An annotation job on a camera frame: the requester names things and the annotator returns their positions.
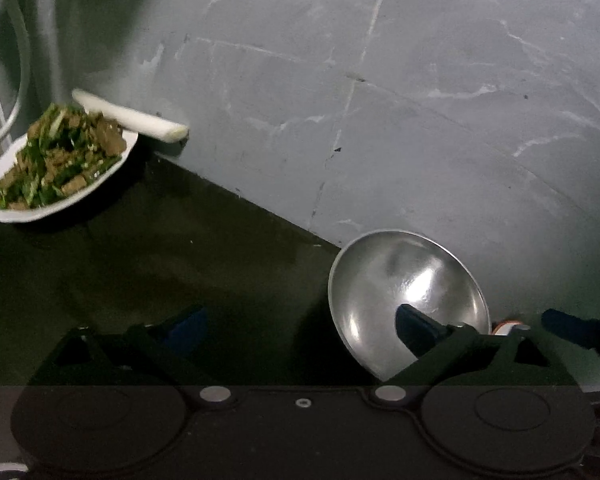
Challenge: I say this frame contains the white plate of stir-fry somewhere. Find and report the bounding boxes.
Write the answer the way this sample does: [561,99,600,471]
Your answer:
[0,104,138,223]

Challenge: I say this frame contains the white ceramic bowl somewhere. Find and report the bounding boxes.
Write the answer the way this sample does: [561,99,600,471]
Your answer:
[492,320,529,337]

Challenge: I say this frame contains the grey looped hose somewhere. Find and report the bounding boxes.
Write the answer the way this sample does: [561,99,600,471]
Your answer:
[0,0,32,151]

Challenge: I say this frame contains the deep steel bowl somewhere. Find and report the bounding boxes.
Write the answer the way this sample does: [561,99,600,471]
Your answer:
[328,230,491,380]

